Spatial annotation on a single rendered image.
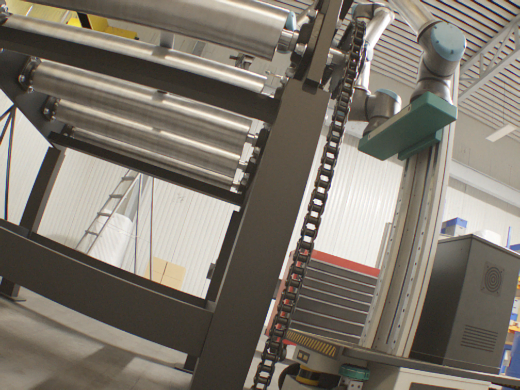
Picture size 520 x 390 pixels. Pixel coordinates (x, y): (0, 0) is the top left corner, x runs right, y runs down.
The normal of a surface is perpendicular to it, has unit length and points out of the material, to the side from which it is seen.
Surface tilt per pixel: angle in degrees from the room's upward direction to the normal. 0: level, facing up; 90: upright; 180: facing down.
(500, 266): 90
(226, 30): 143
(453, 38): 94
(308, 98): 90
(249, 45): 160
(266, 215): 90
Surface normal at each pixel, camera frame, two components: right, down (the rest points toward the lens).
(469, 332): 0.22, -0.18
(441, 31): -0.07, -0.21
